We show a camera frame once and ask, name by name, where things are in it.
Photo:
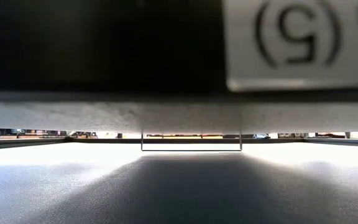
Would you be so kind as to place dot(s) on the blue-grey table mat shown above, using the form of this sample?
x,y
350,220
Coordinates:
x,y
179,193

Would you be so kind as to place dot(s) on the white label with number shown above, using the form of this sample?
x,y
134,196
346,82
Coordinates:
x,y
244,68

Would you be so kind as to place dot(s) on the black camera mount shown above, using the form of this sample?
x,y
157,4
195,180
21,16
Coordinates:
x,y
89,40

